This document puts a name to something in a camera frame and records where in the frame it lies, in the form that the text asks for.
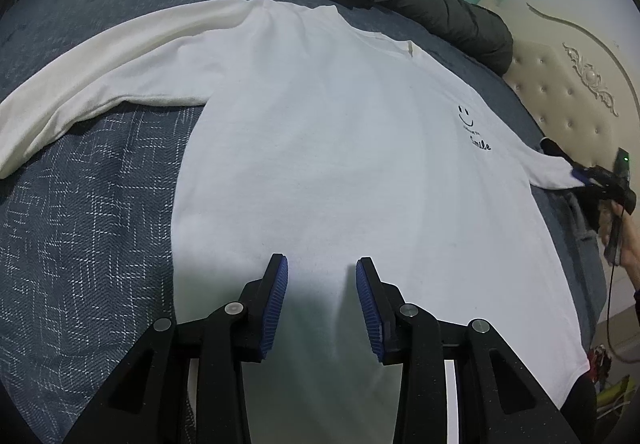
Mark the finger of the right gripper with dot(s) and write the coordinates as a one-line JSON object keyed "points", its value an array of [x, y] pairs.
{"points": [[586, 175]]}

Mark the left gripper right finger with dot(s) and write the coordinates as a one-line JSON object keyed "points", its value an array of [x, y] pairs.
{"points": [[498, 400]]}

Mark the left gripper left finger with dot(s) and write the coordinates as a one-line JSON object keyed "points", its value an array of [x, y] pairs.
{"points": [[183, 383]]}

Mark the white long sleeve shirt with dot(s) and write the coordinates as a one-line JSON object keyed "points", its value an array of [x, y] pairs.
{"points": [[326, 143]]}

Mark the person right hand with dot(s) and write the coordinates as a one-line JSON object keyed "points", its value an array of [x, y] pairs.
{"points": [[609, 211]]}

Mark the cream tufted headboard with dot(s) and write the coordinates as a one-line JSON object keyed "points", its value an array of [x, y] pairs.
{"points": [[573, 84]]}

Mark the blue bed sheet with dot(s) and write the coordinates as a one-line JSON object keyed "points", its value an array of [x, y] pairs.
{"points": [[85, 258]]}

